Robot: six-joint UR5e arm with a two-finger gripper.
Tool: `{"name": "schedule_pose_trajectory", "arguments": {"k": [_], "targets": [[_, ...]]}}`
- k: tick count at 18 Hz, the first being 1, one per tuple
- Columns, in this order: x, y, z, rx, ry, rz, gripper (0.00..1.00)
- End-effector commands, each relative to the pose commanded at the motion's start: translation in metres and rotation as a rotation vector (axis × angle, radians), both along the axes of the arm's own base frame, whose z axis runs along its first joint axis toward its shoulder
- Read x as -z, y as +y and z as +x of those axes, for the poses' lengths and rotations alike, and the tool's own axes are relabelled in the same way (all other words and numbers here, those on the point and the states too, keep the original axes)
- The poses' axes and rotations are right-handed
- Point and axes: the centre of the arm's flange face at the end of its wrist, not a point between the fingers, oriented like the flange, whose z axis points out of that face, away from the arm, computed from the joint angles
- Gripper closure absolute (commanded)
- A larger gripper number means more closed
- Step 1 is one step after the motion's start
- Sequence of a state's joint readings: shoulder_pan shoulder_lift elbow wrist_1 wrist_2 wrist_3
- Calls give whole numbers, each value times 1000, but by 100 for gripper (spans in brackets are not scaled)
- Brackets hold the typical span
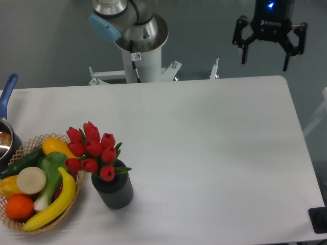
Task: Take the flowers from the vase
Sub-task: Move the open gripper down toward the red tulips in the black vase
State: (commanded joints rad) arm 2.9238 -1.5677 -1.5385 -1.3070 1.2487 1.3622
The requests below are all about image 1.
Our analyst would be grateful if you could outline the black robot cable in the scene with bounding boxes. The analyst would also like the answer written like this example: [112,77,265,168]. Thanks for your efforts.
[129,40,142,83]

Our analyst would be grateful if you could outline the red tulip bouquet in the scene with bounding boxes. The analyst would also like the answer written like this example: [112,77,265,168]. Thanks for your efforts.
[65,122,131,182]

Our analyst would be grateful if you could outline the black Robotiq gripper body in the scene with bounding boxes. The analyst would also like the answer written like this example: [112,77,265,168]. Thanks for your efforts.
[250,0,294,42]

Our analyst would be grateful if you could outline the yellow lemon toy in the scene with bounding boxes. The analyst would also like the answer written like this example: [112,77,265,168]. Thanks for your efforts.
[42,137,76,158]

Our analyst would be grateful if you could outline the woven wicker basket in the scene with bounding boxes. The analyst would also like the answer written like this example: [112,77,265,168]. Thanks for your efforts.
[1,133,84,234]

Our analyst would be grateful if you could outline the yellow bell pepper toy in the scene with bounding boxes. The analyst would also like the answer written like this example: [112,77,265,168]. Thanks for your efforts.
[1,175,23,198]

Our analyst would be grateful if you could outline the beige round radish slice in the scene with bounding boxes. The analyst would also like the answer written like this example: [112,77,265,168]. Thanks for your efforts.
[16,167,46,194]

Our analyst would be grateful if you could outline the blue handled saucepan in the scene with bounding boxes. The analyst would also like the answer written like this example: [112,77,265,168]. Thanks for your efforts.
[1,73,21,171]

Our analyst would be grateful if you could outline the orange plastic fruit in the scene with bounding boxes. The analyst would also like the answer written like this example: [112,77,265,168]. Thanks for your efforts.
[5,194,34,219]

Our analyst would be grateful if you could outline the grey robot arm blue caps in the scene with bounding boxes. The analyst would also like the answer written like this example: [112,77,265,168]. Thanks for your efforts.
[89,1,308,71]

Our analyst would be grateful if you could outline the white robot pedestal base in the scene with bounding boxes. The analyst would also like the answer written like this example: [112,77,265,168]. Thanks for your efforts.
[88,38,220,86]

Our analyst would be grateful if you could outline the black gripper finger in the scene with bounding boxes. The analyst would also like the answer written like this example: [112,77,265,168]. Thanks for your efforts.
[232,15,257,64]
[282,22,308,71]

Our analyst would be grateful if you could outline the green cucumber toy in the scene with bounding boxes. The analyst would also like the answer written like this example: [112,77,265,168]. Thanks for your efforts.
[1,148,45,180]

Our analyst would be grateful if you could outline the dark grey ribbed vase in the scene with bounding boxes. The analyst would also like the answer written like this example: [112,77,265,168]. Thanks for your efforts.
[91,173,133,209]

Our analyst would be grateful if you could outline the black device at table edge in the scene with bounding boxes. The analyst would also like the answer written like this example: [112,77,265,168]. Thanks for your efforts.
[308,207,326,234]

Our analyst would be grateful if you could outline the yellow plastic banana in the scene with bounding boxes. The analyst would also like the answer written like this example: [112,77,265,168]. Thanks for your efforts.
[23,167,76,231]

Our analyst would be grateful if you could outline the green bok choy toy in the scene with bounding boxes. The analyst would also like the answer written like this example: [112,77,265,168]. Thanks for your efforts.
[34,152,67,212]

